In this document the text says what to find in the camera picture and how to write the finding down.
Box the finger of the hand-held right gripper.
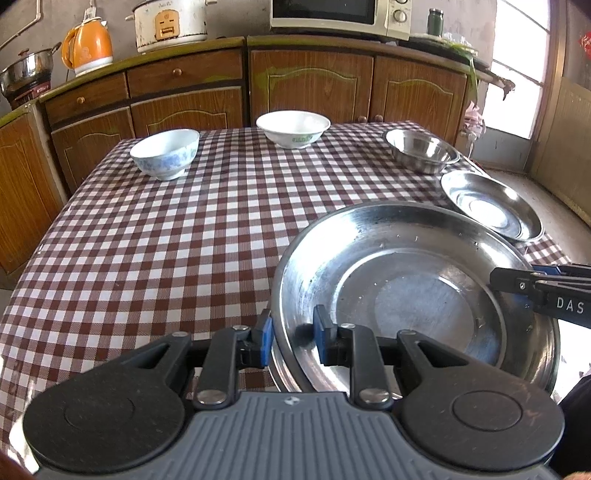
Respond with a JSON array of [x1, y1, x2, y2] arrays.
[[489, 268, 549, 297], [531, 264, 591, 278]]

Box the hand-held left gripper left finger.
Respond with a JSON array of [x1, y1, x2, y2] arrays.
[[107, 308, 274, 412]]

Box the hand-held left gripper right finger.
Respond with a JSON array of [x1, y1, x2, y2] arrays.
[[313, 305, 469, 412]]

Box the small steel plate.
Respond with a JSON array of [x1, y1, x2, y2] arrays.
[[440, 171, 546, 243]]

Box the medium steel plate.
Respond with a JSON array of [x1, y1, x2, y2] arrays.
[[271, 202, 561, 393]]

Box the steel bowl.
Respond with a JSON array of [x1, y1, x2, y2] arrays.
[[385, 129, 461, 175]]

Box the white bowl with green print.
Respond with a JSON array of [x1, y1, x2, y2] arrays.
[[256, 111, 331, 150]]

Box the blue patterned white bowl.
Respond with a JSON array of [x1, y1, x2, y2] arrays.
[[130, 128, 200, 181]]

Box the brown checkered tablecloth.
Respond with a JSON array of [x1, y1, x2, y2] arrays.
[[0, 121, 561, 462]]

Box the beige door panel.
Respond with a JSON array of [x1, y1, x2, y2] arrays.
[[530, 76, 591, 222]]

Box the pink plastic bag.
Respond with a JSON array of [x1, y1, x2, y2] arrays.
[[463, 102, 485, 139]]

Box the glass door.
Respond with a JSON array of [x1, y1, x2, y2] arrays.
[[480, 0, 571, 174]]

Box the green onions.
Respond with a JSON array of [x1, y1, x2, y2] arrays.
[[443, 39, 481, 100]]

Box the black flat cooktop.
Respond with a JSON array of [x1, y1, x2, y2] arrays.
[[409, 32, 481, 58]]

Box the wooden cabinet with drawers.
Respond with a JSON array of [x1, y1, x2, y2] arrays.
[[41, 38, 247, 192]]

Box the wooden corner cabinet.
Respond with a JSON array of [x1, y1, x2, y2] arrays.
[[0, 99, 70, 278]]

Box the cream microwave oven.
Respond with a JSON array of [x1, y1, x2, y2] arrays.
[[270, 0, 411, 40]]

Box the white rice cooker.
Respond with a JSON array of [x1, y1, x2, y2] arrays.
[[126, 0, 218, 54]]

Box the orange electric kettle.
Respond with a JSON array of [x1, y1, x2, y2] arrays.
[[61, 18, 114, 78]]

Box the dark red induction cooker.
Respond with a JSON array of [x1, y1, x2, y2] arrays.
[[2, 78, 54, 109]]

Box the steel pot with lid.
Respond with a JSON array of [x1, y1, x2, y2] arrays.
[[0, 42, 62, 95]]

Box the white wall pipe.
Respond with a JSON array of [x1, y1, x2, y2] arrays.
[[0, 0, 44, 51]]

